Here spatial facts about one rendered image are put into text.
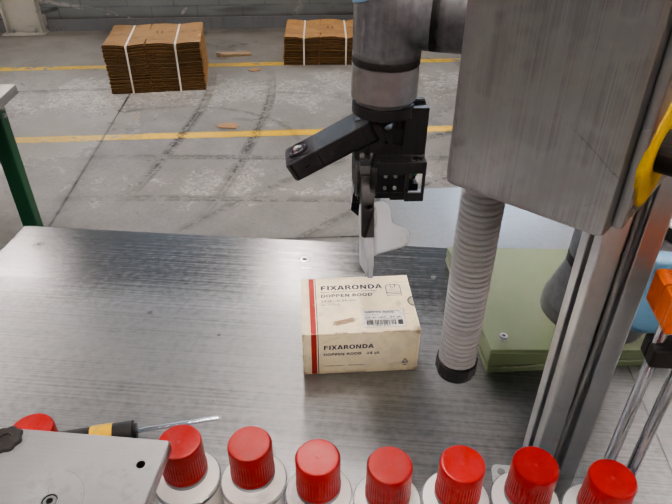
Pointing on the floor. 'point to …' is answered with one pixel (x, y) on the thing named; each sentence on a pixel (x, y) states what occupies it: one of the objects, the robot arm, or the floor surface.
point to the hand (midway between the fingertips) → (358, 245)
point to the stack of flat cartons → (156, 58)
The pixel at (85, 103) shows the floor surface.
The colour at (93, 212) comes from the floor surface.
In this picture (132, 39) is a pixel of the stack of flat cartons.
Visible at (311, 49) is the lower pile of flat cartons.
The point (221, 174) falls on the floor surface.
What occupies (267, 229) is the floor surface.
